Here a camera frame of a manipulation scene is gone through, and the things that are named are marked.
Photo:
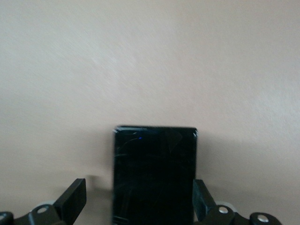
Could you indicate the tall black smartphone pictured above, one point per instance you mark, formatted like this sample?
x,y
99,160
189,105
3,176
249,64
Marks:
x,y
154,178

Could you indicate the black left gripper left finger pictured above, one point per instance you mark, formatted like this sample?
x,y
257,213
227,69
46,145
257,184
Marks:
x,y
68,204

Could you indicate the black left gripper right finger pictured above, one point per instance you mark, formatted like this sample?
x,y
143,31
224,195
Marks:
x,y
211,211

